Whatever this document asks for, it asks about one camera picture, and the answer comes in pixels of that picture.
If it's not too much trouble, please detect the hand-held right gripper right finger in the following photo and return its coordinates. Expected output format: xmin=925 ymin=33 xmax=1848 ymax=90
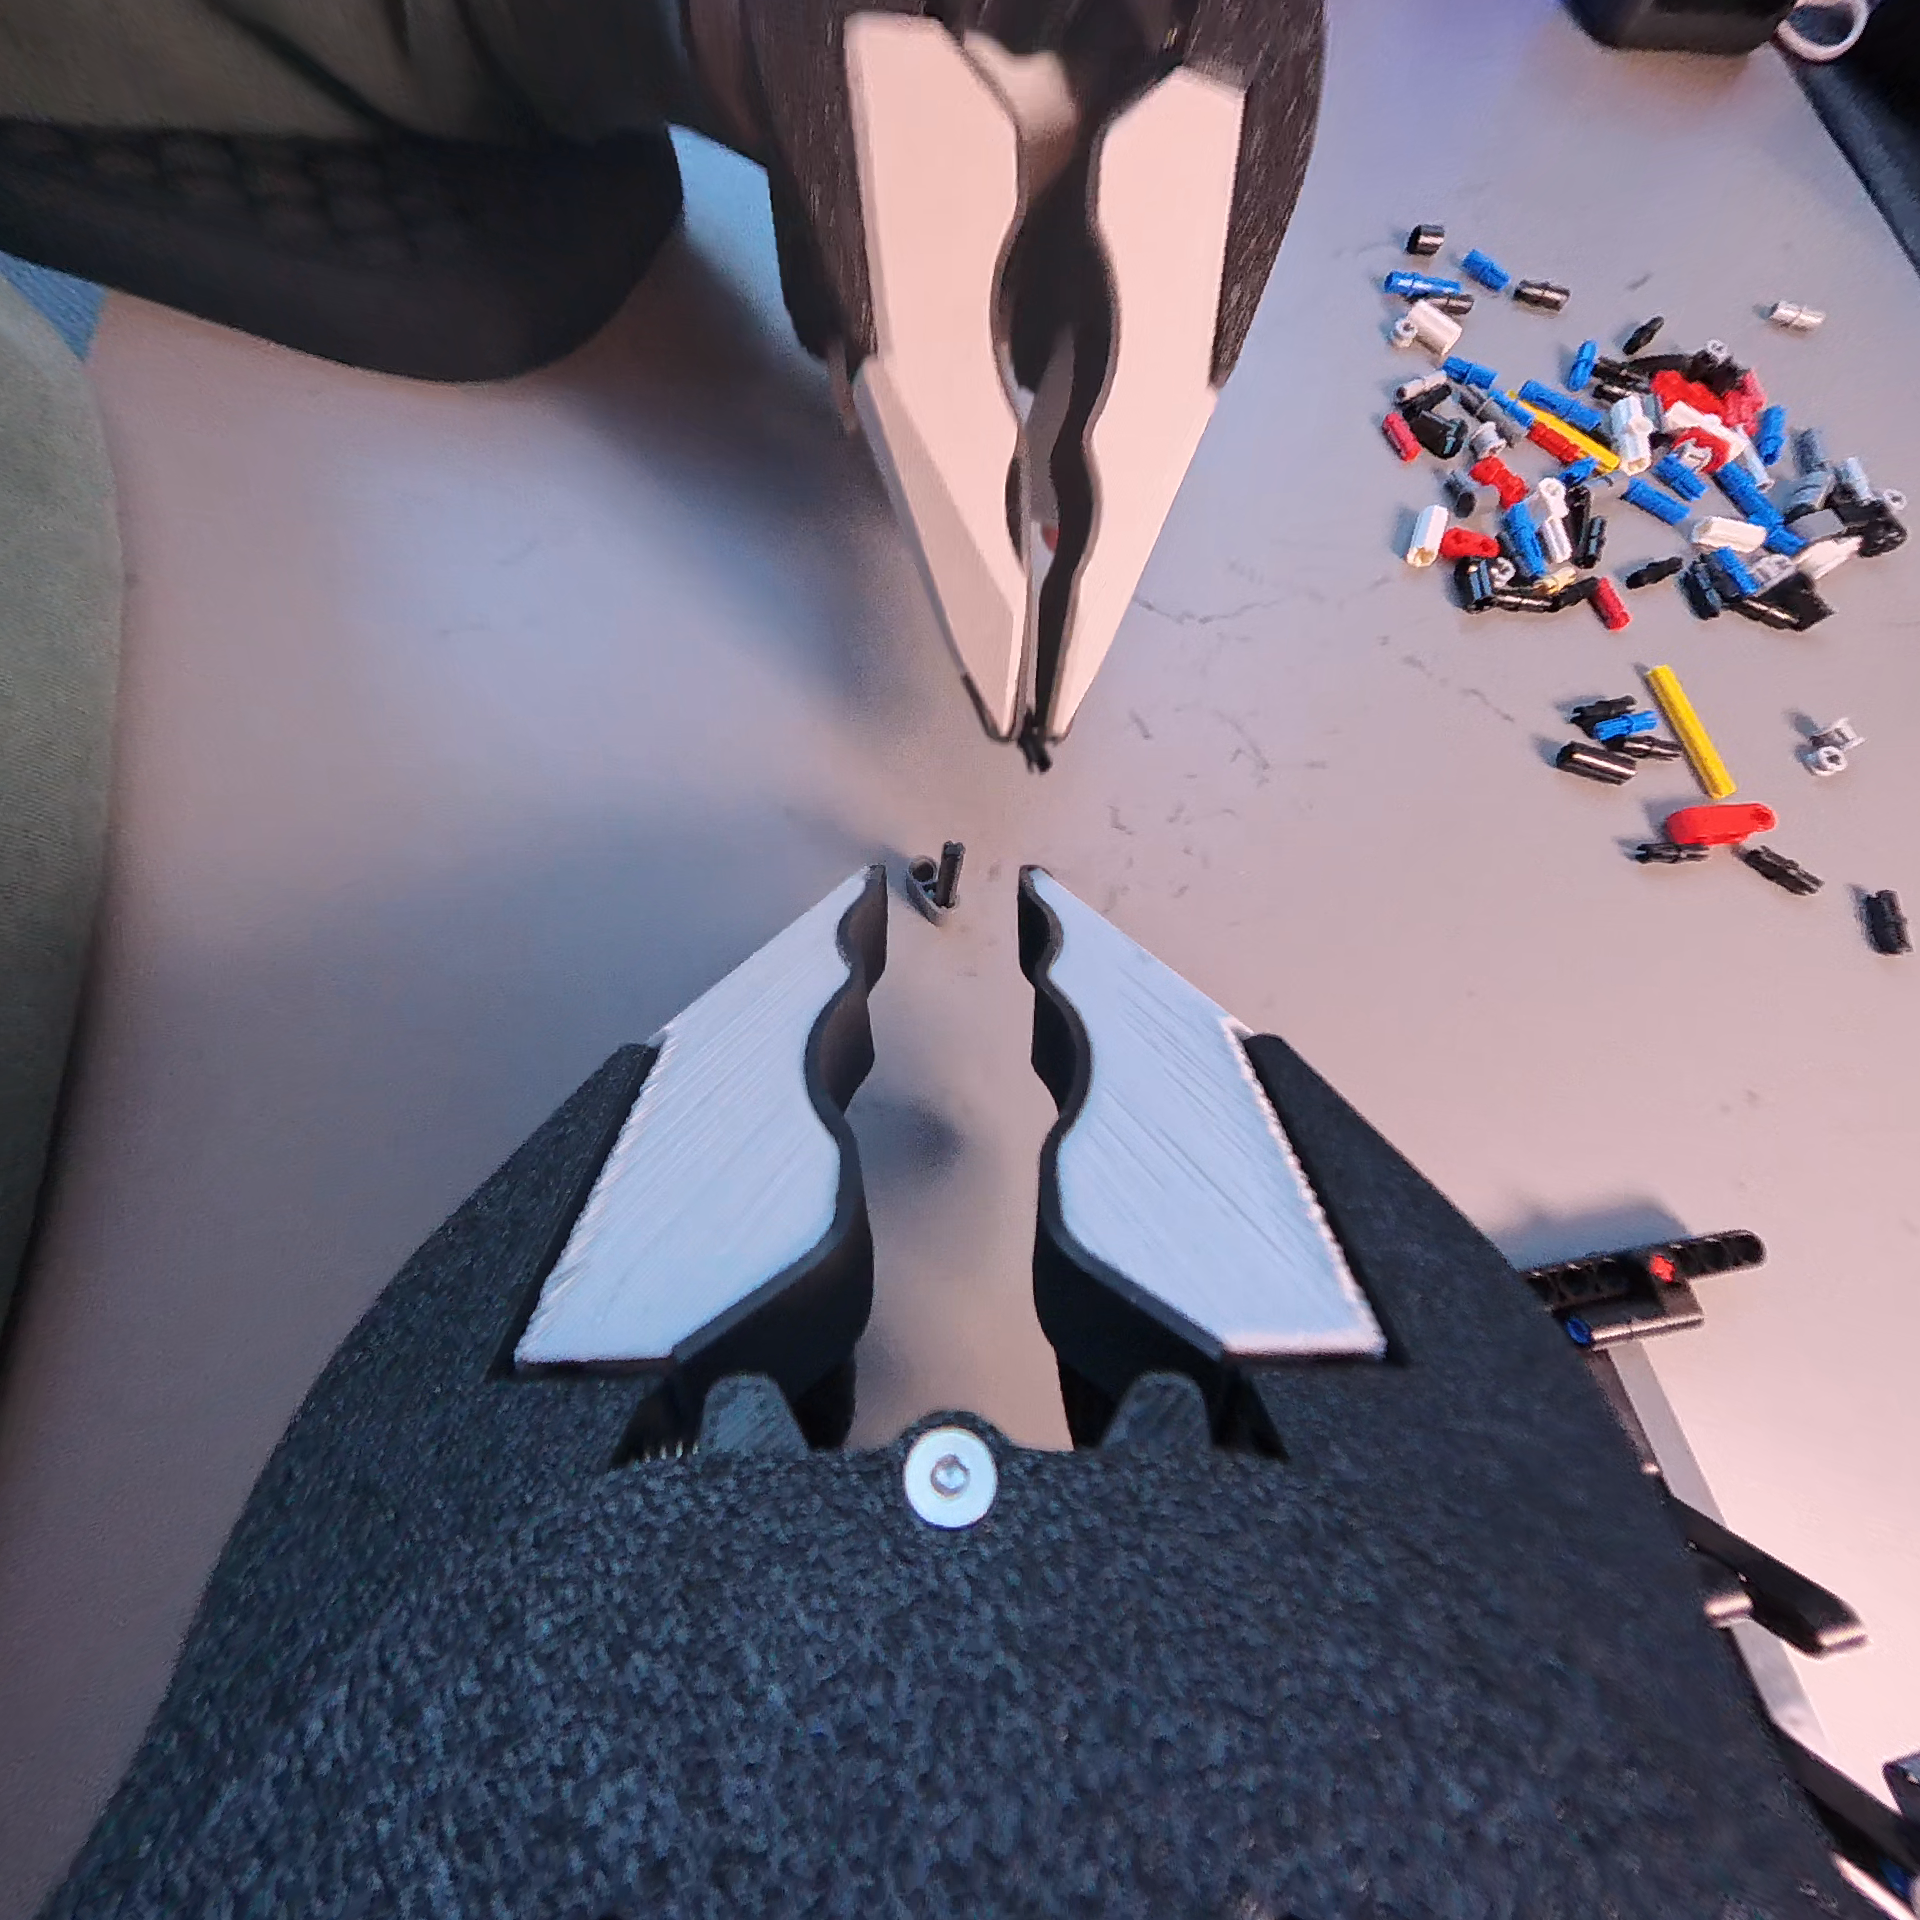
xmin=1017 ymin=866 xmax=1387 ymax=1365

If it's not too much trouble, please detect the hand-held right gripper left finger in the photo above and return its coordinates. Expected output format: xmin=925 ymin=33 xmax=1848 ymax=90
xmin=515 ymin=866 xmax=890 ymax=1373

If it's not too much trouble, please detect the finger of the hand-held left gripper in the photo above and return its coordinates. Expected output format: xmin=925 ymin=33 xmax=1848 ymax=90
xmin=1035 ymin=66 xmax=1250 ymax=746
xmin=843 ymin=12 xmax=1041 ymax=746

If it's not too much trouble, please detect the toy truck chassis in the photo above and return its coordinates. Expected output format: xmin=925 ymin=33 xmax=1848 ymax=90
xmin=1523 ymin=1230 xmax=1920 ymax=1920

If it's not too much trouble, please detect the pile of small toy pieces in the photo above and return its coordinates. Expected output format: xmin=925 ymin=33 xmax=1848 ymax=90
xmin=1376 ymin=221 xmax=1919 ymax=963

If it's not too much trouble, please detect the person's left forearm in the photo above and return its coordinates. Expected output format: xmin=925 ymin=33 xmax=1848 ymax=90
xmin=0 ymin=0 xmax=689 ymax=384

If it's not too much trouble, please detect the grey desk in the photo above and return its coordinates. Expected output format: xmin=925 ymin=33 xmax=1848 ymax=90
xmin=0 ymin=0 xmax=1920 ymax=1920

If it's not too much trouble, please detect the black box device with display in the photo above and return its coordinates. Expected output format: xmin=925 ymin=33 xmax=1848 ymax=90
xmin=1568 ymin=0 xmax=1801 ymax=54

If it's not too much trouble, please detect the yellow toy axle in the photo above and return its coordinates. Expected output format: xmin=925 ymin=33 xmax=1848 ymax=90
xmin=1641 ymin=662 xmax=1739 ymax=803

